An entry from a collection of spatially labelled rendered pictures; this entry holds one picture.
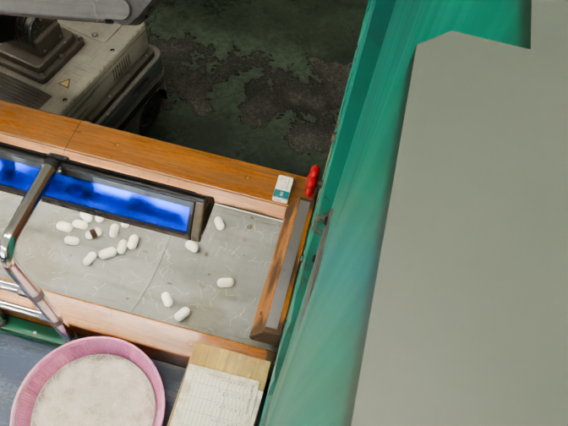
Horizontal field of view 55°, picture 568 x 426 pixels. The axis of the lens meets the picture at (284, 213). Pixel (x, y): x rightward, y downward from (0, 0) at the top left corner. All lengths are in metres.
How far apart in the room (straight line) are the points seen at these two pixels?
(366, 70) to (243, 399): 0.83
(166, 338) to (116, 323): 0.10
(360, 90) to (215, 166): 0.99
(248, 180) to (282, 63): 1.40
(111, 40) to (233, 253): 1.04
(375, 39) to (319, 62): 2.35
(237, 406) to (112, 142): 0.67
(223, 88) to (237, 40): 0.30
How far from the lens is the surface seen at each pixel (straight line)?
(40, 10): 1.27
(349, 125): 0.33
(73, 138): 1.38
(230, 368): 1.07
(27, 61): 1.93
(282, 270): 1.05
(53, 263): 1.24
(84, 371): 1.16
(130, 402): 1.12
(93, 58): 1.96
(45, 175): 0.88
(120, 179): 0.86
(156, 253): 1.21
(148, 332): 1.12
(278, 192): 1.23
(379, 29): 0.28
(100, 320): 1.14
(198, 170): 1.28
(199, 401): 1.06
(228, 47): 2.66
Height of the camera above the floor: 1.82
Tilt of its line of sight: 59 degrees down
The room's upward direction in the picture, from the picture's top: 10 degrees clockwise
